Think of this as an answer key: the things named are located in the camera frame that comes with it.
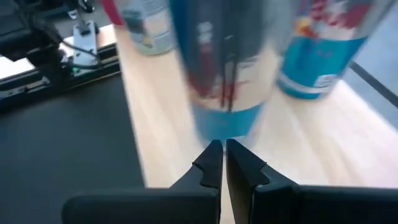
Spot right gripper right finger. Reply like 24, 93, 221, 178
226, 138, 398, 224

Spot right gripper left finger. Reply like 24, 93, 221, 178
61, 139, 224, 224

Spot silver blue Red Bull can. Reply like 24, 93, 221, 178
169, 0, 280, 144
275, 0, 397, 101

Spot white Celsius can black lid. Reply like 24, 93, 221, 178
119, 0, 177, 57

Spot wooden shelf board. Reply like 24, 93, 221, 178
113, 24, 398, 224

